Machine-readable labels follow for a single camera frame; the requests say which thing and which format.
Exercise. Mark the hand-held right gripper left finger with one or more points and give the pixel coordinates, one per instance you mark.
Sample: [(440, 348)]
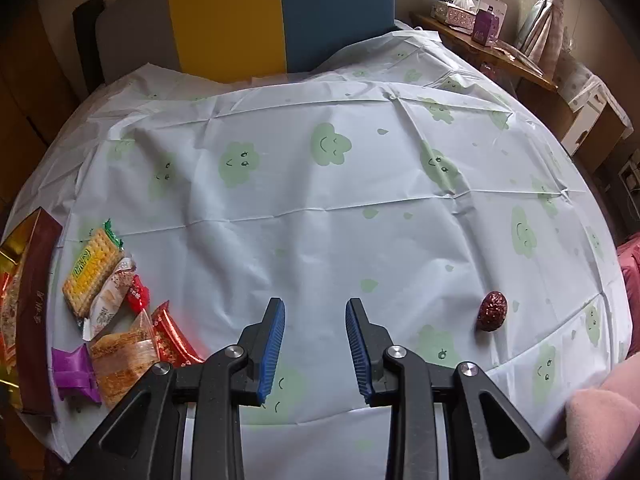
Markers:
[(270, 355)]

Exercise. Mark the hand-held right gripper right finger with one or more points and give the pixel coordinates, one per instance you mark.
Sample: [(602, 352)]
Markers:
[(359, 355)]

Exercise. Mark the red gold-print snack packet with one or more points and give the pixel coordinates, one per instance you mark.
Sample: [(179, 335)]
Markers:
[(170, 335)]

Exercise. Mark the small red candy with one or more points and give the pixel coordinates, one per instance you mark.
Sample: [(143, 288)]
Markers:
[(136, 295)]

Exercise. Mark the clear packet of crisp cake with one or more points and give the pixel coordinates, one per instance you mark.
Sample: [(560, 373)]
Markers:
[(122, 360)]

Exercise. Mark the white snack sachet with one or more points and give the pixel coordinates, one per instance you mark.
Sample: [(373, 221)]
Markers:
[(107, 305)]

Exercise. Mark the purple snack packet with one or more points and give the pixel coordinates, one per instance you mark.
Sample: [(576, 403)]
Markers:
[(72, 370)]

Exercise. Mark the cracker packet green ends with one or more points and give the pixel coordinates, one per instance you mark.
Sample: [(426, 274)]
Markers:
[(90, 270)]

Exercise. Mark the gold tin box maroon sides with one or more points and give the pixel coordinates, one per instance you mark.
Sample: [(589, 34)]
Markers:
[(37, 310)]

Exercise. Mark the clear red-print snack bag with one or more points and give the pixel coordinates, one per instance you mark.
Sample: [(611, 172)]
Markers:
[(7, 320)]

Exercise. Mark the red date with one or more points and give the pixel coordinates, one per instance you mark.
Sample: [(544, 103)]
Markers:
[(492, 310)]

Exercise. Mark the pink fleece clothing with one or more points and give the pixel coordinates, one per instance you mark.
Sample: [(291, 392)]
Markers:
[(610, 425)]

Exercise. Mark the cardboard box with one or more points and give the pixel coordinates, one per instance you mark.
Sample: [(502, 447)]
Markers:
[(597, 135)]

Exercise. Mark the white shelf unit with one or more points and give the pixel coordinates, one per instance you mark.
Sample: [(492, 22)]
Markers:
[(631, 175)]

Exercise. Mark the wooden side desk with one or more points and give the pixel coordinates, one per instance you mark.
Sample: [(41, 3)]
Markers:
[(525, 72)]

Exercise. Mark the grey yellow blue chair back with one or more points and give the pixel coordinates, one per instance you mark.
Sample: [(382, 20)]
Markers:
[(225, 15)]

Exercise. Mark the purple box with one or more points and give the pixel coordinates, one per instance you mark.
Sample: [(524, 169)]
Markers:
[(486, 27)]

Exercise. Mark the white dotted box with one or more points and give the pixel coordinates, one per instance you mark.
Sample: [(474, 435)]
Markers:
[(582, 82)]

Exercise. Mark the glitter tissue box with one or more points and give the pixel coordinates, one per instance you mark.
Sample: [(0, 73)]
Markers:
[(457, 15)]

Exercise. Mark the patterned curtain by desk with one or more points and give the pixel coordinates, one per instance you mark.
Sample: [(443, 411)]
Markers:
[(547, 25)]

